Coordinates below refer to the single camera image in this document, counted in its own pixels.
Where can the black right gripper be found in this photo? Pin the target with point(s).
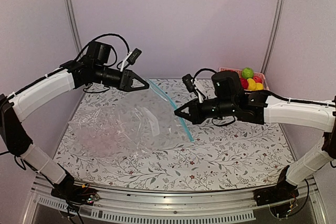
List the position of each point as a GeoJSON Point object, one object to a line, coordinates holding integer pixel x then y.
{"type": "Point", "coordinates": [195, 116]}

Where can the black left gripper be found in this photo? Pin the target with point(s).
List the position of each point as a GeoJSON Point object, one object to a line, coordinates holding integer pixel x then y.
{"type": "Point", "coordinates": [126, 79]}

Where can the clear zip top bag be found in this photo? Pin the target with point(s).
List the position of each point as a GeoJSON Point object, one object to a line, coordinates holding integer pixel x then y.
{"type": "Point", "coordinates": [140, 123]}

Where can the red toy pomegranate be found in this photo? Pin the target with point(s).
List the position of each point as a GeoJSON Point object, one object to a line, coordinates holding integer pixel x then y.
{"type": "Point", "coordinates": [244, 83]}

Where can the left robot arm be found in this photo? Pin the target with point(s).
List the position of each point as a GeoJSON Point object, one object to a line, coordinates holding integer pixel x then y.
{"type": "Point", "coordinates": [15, 108]}

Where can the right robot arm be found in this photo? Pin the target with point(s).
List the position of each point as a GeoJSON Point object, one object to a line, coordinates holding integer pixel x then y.
{"type": "Point", "coordinates": [262, 107]}

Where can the pink plastic basket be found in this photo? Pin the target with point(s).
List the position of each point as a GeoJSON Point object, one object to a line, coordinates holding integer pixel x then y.
{"type": "Point", "coordinates": [258, 74]}

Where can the yellow toy lemon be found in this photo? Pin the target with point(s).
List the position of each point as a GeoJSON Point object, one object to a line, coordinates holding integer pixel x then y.
{"type": "Point", "coordinates": [251, 84]}

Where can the green toy apple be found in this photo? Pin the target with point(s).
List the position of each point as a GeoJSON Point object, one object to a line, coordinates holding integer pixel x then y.
{"type": "Point", "coordinates": [247, 73]}

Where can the pink toy peach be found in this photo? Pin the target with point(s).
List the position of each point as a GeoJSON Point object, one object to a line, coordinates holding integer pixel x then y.
{"type": "Point", "coordinates": [257, 79]}

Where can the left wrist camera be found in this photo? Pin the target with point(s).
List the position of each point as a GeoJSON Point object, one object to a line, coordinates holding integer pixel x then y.
{"type": "Point", "coordinates": [130, 58]}

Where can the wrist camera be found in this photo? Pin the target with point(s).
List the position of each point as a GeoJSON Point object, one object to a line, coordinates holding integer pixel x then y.
{"type": "Point", "coordinates": [130, 58]}
{"type": "Point", "coordinates": [194, 86]}

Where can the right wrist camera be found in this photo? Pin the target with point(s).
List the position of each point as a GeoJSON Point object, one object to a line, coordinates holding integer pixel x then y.
{"type": "Point", "coordinates": [194, 86]}

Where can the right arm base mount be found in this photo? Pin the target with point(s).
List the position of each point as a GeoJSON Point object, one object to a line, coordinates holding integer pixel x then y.
{"type": "Point", "coordinates": [281, 191]}

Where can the left aluminium wall post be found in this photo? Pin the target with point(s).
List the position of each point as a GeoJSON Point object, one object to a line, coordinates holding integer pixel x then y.
{"type": "Point", "coordinates": [73, 24]}

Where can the aluminium wall post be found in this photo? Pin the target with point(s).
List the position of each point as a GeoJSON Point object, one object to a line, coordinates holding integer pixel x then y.
{"type": "Point", "coordinates": [73, 24]}
{"type": "Point", "coordinates": [273, 35]}

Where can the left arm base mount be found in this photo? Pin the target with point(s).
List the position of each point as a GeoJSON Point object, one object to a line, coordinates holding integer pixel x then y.
{"type": "Point", "coordinates": [76, 194]}

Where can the aluminium table front rail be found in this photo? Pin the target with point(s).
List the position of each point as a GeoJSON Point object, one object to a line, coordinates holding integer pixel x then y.
{"type": "Point", "coordinates": [128, 205]}

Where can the right aluminium wall post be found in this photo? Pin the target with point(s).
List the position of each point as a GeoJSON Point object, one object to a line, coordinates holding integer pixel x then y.
{"type": "Point", "coordinates": [273, 35]}

